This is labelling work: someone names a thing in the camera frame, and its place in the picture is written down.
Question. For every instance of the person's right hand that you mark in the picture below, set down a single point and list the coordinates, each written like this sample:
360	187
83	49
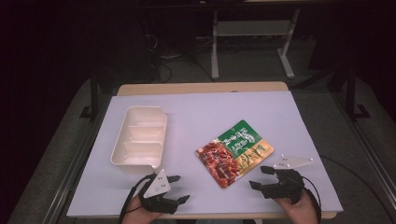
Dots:
299	210

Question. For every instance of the person's left hand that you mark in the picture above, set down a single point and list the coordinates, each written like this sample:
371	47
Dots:
137	212

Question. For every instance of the green and red snack packet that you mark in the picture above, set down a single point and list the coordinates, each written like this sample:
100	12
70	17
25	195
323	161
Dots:
233	152

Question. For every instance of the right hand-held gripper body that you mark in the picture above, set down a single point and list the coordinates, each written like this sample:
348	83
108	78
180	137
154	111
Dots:
288	183

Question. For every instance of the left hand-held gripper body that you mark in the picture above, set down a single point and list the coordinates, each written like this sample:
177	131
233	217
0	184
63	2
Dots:
157	186

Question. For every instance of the aluminium rail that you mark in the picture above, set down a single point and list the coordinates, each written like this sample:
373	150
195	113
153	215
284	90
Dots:
367	146
70	174

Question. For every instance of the white divided plastic tray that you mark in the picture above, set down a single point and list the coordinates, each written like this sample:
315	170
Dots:
140	137

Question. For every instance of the black metal stand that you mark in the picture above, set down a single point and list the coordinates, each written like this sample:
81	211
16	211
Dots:
93	93
351	93

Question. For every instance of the white metal desk frame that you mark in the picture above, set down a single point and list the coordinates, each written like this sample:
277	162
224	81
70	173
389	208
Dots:
249	28

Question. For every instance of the white table mat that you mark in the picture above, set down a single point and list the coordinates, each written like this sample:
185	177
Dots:
202	109

